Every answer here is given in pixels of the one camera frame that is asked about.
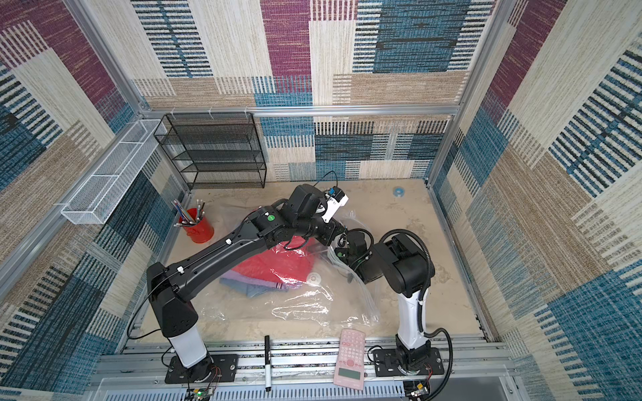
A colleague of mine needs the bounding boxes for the pens in cup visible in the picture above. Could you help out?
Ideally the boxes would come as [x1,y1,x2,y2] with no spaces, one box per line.
[172,200,205,227]

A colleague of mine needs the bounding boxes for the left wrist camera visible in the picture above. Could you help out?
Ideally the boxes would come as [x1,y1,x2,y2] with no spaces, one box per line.
[322,186,349,223]

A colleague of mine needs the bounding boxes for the blue folded garment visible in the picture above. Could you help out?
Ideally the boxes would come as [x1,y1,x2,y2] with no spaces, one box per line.
[220,278,284,298]

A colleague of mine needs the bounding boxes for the white wire wall basket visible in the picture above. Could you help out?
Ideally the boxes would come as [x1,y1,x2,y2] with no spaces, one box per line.
[61,120,160,225]

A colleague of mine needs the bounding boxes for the black marker pen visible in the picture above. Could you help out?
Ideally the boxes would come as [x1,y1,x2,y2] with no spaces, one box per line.
[264,335,272,393]

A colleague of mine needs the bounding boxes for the clear plastic vacuum bag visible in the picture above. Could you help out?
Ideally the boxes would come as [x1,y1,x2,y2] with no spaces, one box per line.
[192,241,381,327]

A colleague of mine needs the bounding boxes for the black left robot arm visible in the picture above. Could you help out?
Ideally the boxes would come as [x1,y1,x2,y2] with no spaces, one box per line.
[146,184,349,369]

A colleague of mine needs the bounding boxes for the aluminium front rail frame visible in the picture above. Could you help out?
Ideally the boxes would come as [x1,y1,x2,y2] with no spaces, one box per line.
[83,334,529,400]

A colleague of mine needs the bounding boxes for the lilac folded garment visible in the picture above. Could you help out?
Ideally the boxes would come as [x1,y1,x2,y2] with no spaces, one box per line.
[222,271,302,290]

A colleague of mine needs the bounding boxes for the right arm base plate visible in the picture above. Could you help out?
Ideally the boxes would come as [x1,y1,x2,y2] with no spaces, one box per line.
[369,348,446,377]

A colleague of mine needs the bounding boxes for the blue tape roll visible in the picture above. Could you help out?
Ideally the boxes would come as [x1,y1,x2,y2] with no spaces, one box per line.
[393,187,406,197]

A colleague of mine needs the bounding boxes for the red trousers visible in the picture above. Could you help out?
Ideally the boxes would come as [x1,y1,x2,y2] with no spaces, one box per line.
[230,236,316,285]

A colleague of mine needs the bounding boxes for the black mesh shelf rack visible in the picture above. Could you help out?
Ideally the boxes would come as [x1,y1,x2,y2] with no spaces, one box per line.
[154,112,267,190]

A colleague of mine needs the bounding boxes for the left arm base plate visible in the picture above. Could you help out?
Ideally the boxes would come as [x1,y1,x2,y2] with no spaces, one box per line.
[164,354,238,384]

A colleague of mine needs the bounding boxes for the pink calculator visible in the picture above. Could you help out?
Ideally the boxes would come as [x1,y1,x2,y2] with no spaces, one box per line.
[333,328,365,391]

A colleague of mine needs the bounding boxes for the red pen cup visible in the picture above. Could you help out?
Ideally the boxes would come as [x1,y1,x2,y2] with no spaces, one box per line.
[182,208,215,244]

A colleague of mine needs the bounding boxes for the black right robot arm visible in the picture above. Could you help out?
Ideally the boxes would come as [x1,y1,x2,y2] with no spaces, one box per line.
[334,228,435,374]

